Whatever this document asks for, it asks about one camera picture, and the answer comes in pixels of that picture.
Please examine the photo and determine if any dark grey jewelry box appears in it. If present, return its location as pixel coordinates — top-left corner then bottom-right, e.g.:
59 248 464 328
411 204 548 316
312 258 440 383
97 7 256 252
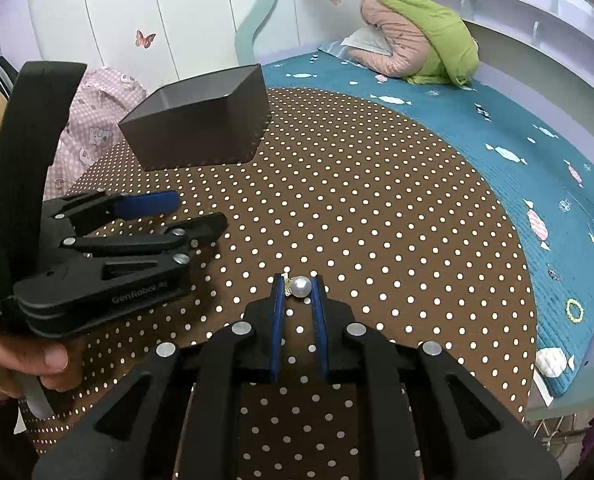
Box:
119 64 271 171

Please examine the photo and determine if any pearl earring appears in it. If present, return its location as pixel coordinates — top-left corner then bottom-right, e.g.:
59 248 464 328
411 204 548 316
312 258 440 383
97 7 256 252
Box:
283 272 312 299

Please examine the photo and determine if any pink checkered cloth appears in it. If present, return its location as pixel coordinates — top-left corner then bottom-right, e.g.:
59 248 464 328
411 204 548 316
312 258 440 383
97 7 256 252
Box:
43 67 146 200

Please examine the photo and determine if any green bead bracelet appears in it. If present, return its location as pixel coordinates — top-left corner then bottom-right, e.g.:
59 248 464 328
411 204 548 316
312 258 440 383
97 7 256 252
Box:
564 297 586 323

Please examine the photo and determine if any brown polka dot tablecloth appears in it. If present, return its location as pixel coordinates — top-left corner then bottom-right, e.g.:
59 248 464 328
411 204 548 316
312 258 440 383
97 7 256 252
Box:
27 89 557 479

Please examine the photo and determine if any person's left hand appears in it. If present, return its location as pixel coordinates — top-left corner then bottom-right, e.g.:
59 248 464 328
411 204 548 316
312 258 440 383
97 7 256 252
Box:
0 336 86 401

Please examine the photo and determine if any teal candy pattern mattress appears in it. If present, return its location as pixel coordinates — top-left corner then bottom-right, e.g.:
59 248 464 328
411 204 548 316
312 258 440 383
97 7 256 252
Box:
263 52 594 398

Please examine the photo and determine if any pink and green quilt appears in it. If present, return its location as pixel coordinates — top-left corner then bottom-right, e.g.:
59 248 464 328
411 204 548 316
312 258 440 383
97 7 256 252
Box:
346 0 479 87

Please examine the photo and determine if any pink butterfly sticker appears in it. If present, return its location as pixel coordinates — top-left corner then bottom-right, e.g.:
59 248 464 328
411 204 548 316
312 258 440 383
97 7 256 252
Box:
134 29 156 50

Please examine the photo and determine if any white pillow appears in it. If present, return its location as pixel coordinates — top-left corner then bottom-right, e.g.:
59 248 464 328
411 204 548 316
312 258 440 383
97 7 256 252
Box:
341 25 393 56

